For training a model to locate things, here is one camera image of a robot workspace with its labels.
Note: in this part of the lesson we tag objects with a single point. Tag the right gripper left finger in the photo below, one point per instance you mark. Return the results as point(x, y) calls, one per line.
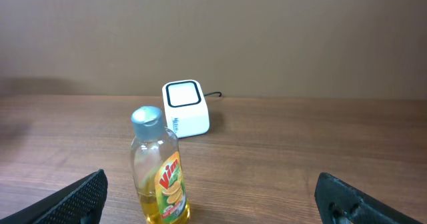
point(81, 202)

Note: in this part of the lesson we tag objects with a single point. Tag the yellow dish soap bottle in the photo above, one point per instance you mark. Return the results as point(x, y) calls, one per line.
point(156, 167)

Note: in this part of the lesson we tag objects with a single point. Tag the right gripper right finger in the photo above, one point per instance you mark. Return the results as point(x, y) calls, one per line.
point(339, 202)

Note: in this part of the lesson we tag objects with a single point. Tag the white barcode scanner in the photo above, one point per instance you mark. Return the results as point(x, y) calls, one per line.
point(185, 107)

